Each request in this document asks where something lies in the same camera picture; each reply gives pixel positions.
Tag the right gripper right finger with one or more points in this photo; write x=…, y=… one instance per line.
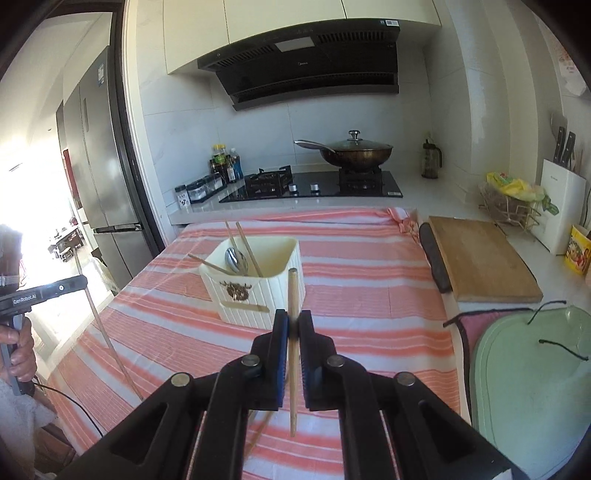
x=393, y=427

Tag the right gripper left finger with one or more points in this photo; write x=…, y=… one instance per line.
x=193, y=428

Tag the wooden chopstick short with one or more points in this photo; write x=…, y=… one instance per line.
x=259, y=432

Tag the steel spoon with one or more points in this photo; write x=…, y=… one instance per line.
x=236, y=261

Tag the thin chopstick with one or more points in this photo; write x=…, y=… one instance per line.
x=208, y=264

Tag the person left hand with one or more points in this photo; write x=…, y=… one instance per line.
x=22, y=364

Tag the green apple-shaped board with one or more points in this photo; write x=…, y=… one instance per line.
x=530, y=387

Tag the cream utensil holder box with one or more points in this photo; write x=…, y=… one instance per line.
x=250, y=301

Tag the pink striped tablecloth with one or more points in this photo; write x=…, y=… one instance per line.
x=368, y=285

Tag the wooden cutting board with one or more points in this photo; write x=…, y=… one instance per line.
x=482, y=265

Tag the grey refrigerator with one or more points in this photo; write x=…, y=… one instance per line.
x=96, y=157

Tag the yellow snack packet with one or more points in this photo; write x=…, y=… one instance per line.
x=578, y=252

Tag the white knife block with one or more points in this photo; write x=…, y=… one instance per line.
x=565, y=190

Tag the sauce bottles group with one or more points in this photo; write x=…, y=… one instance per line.
x=226, y=164

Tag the black gas hob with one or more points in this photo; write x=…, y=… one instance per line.
x=284, y=183

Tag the french press jug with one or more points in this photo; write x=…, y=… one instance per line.
x=432, y=161

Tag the wok with glass lid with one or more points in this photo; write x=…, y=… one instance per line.
x=354, y=153

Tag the black range hood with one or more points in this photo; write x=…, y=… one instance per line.
x=333, y=57

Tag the black handle bar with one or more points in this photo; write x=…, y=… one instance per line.
x=438, y=268

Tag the wire basket with bags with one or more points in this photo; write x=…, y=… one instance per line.
x=514, y=201

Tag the hanging wall calendar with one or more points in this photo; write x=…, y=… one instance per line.
x=573, y=79

